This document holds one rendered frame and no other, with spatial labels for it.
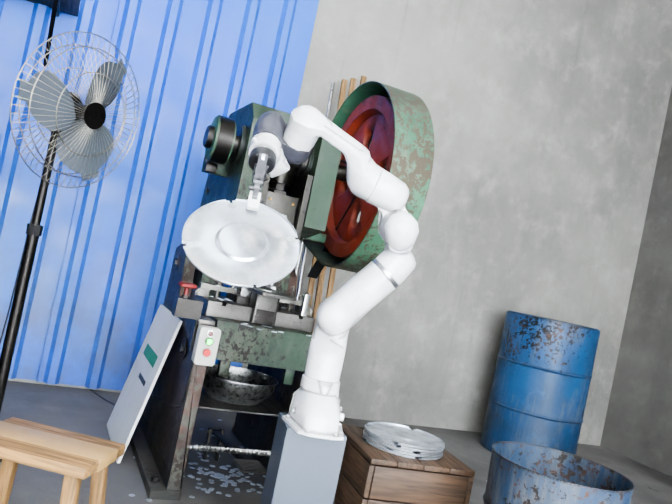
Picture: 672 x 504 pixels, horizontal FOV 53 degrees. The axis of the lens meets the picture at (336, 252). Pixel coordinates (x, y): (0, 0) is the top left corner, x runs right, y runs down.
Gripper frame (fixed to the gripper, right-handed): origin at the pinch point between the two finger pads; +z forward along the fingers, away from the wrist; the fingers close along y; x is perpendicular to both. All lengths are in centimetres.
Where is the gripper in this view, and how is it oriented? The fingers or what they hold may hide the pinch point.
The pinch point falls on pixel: (253, 202)
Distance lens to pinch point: 175.4
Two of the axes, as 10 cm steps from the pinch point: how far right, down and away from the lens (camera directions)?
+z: -0.5, 7.0, -7.1
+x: 9.7, 2.0, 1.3
